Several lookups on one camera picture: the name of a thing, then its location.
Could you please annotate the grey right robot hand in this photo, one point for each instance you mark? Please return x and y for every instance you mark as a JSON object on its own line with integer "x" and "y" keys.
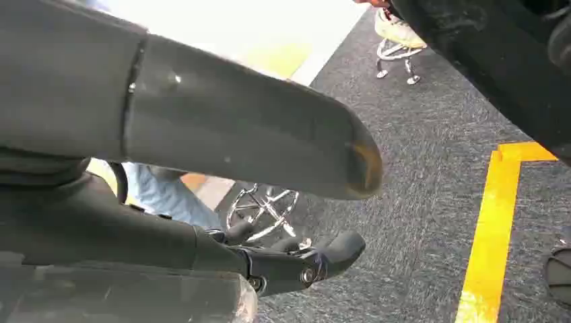
{"x": 187, "y": 116}

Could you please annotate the person's leg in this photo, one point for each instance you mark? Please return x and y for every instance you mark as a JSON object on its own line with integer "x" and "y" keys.
{"x": 165, "y": 198}

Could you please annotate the yellow sheet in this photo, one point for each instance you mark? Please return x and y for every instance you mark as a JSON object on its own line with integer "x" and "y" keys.
{"x": 279, "y": 60}

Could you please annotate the chrome stool base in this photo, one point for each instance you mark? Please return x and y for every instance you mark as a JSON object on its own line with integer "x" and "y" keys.
{"x": 266, "y": 206}
{"x": 412, "y": 79}

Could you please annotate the person's pale shoe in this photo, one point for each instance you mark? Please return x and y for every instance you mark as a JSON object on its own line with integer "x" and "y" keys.
{"x": 397, "y": 31}

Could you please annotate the black robot leg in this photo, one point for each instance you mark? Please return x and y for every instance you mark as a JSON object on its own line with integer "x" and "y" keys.
{"x": 499, "y": 58}

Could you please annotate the yellow floor tape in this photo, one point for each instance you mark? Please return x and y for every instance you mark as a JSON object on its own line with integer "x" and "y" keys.
{"x": 490, "y": 232}

